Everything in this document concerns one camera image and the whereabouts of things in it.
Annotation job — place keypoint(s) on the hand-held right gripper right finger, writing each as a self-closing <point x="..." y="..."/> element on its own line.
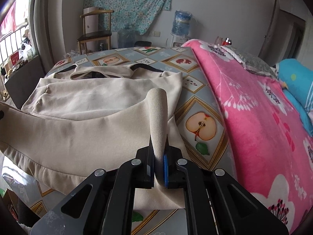
<point x="166" y="171"/>

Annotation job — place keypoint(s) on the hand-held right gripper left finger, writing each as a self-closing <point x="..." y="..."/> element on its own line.
<point x="144" y="166"/>

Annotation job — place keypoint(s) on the cream jacket with black trim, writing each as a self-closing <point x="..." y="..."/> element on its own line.
<point x="85" y="127"/>

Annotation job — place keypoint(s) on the pink floral blanket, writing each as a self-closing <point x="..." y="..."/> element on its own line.
<point x="256" y="139"/>

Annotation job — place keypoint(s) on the black box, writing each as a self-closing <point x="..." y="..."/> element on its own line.
<point x="142" y="43"/>

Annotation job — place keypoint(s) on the glass jar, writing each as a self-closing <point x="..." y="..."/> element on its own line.
<point x="101" y="46"/>

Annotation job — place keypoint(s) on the white water dispenser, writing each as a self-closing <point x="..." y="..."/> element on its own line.
<point x="179" y="41"/>

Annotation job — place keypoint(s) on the empty blue water jug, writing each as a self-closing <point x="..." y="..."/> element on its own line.
<point x="126" y="38"/>

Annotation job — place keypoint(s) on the white plastic bags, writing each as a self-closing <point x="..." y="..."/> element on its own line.
<point x="72" y="55"/>

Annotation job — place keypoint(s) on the wooden chair with dark seat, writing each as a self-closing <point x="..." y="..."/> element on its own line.
<point x="95" y="35"/>

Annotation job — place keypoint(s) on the silver sequin pillow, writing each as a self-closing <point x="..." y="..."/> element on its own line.
<point x="256" y="63"/>

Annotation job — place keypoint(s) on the small pinkish jar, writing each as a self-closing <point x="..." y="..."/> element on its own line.
<point x="218" y="40"/>

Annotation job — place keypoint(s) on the black cabinet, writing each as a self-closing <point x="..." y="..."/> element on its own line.
<point x="24" y="83"/>

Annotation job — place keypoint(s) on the blue water dispenser bottle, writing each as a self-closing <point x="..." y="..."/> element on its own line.
<point x="181" y="23"/>

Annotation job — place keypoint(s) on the white cylinder container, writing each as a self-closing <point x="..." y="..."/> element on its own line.
<point x="90" y="22"/>

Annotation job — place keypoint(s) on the blue pillow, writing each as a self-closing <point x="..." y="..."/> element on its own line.
<point x="296" y="78"/>

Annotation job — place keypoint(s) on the white printed plastic bag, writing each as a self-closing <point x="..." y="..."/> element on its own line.
<point x="28" y="51"/>

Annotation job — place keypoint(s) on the red box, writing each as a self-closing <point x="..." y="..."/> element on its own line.
<point x="14" y="57"/>

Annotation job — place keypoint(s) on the grey curtain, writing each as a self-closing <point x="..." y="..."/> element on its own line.
<point x="40" y="29"/>

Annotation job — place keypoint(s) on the metal window railing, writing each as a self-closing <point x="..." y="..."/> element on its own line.
<point x="9" y="44"/>

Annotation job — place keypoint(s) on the grey door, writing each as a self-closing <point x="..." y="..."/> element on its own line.
<point x="281" y="29"/>

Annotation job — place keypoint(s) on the teal floral wall cloth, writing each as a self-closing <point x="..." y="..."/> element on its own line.
<point x="129" y="2"/>

